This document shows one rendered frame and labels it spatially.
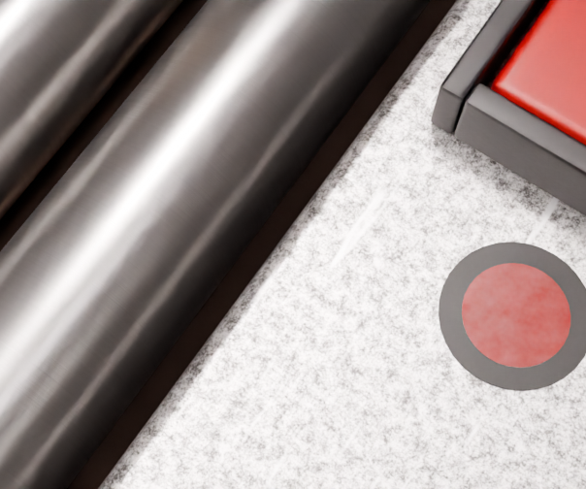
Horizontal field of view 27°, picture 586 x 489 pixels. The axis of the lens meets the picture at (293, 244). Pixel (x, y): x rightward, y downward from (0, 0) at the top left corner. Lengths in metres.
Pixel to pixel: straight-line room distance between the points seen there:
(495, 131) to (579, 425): 0.06
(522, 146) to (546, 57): 0.02
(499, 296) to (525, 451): 0.03
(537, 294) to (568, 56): 0.05
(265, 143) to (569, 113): 0.06
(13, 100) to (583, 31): 0.12
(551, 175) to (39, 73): 0.11
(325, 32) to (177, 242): 0.06
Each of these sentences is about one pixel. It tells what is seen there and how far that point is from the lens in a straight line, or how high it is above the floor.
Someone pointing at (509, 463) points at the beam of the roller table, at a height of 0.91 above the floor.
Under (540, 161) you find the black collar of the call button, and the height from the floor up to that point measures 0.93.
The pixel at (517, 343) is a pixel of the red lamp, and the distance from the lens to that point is 0.25.
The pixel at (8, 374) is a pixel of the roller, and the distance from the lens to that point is 0.24.
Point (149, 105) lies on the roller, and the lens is 0.27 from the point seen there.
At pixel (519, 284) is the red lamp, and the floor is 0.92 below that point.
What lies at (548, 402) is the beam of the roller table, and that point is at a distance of 0.25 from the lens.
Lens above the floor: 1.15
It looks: 69 degrees down
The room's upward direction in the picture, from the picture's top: 4 degrees clockwise
